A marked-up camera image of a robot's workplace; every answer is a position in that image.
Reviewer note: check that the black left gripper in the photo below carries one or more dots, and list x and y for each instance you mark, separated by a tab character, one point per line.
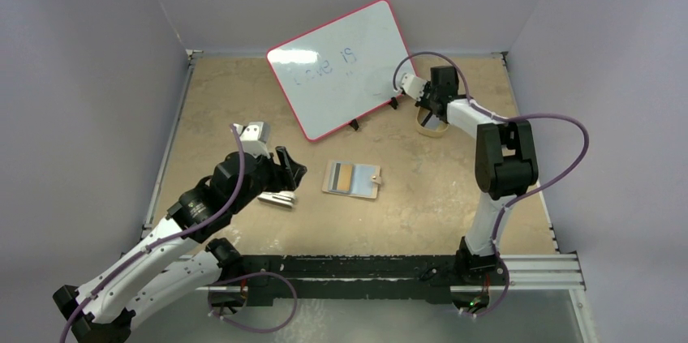
282	178

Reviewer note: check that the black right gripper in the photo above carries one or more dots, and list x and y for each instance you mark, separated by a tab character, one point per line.
426	96

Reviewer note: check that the gold credit card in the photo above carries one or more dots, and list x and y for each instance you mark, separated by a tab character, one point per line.
341	177

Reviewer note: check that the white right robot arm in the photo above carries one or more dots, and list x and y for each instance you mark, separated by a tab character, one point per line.
505	162

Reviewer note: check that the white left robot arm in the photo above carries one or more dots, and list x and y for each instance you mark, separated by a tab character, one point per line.
180	253

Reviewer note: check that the black whiteboard stand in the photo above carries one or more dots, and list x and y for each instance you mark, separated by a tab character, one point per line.
393	103

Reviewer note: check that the pink framed whiteboard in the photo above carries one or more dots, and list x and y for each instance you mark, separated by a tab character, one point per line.
343	70

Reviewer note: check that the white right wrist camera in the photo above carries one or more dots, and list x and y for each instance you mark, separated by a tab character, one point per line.
413	86

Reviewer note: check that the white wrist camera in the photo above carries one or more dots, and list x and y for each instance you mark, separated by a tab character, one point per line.
413	86
254	138

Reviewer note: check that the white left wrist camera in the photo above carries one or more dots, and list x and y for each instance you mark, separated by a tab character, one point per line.
254	138

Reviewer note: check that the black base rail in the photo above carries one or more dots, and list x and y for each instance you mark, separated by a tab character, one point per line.
434	279

